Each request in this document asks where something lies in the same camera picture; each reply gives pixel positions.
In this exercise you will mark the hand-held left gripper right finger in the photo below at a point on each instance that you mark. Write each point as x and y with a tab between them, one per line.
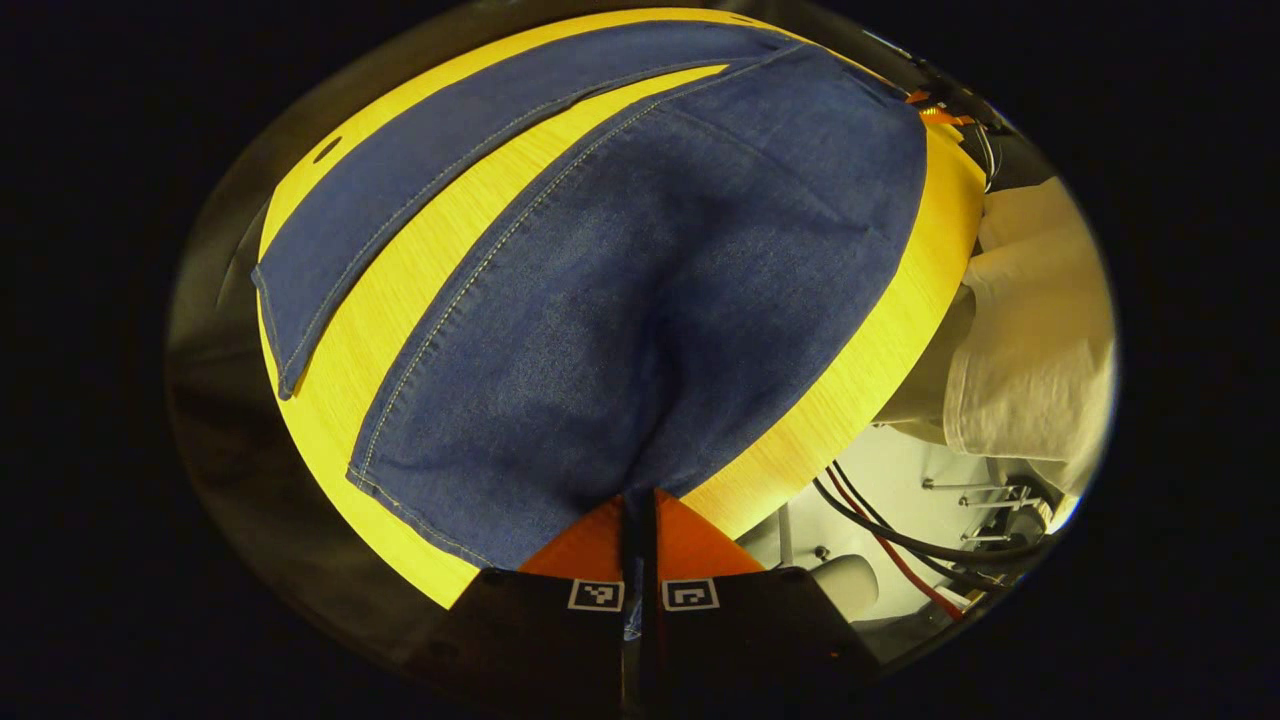
760	640

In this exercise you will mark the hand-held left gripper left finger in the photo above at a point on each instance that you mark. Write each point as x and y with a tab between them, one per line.
520	640

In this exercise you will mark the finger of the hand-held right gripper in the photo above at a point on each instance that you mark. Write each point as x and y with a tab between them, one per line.
940	115

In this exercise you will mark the blue denim jeans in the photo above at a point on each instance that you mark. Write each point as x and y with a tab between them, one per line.
650	300

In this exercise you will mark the person's white clothing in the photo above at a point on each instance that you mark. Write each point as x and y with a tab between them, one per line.
1030	350

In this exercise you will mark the black round table grommet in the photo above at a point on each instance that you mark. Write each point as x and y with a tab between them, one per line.
327	150

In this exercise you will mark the silver metal frame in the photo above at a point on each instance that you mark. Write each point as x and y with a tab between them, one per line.
990	495

